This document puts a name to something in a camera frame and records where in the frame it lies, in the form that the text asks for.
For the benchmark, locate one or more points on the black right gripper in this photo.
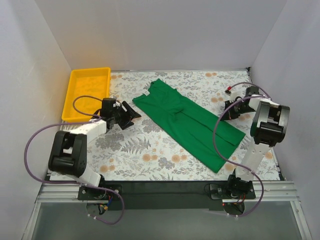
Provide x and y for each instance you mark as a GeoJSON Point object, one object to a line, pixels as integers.
{"type": "Point", "coordinates": [233, 110]}

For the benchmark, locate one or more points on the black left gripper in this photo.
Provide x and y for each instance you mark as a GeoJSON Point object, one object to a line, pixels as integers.
{"type": "Point", "coordinates": [124, 115]}

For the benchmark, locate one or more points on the green t shirt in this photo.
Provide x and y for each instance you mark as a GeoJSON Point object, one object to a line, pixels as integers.
{"type": "Point", "coordinates": [190, 125]}

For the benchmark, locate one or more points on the yellow plastic tray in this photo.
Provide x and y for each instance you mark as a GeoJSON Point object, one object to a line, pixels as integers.
{"type": "Point", "coordinates": [93, 82]}

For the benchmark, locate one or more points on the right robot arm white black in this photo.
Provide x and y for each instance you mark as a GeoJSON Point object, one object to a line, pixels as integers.
{"type": "Point", "coordinates": [268, 128]}

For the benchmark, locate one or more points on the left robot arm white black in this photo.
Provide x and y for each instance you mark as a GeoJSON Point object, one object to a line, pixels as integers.
{"type": "Point", "coordinates": [69, 150]}

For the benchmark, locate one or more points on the floral table mat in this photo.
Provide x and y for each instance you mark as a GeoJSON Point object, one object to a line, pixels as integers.
{"type": "Point", "coordinates": [144, 152]}

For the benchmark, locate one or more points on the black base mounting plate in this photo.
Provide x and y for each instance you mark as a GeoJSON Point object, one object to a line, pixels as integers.
{"type": "Point", "coordinates": [158, 195]}

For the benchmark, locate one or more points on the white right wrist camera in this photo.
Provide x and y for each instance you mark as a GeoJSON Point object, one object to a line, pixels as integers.
{"type": "Point", "coordinates": [233, 95]}

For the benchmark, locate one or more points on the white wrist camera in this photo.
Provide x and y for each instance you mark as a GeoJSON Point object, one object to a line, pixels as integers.
{"type": "Point", "coordinates": [116, 103]}
{"type": "Point", "coordinates": [233, 95]}

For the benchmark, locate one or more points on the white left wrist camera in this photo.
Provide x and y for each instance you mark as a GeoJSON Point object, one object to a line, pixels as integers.
{"type": "Point", "coordinates": [116, 103]}

